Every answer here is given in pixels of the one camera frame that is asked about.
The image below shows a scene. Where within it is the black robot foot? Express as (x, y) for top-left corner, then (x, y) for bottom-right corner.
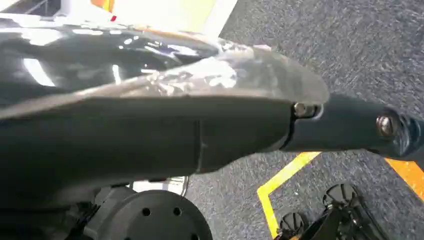
(274, 183), (392, 240)

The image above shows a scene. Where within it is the orange floor tape line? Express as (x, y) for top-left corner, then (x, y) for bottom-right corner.
(384, 158), (424, 203)

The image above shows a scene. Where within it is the glossy black plastic bag parcel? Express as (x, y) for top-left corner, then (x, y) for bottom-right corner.
(0, 13), (331, 121)

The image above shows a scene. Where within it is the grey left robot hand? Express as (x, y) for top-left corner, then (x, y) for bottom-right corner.
(0, 94), (424, 209)

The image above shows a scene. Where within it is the yellow floor tape line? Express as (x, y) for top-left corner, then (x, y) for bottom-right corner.
(256, 151), (322, 240)

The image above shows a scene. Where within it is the black round robot joint cover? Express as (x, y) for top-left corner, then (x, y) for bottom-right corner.
(82, 186), (214, 240)

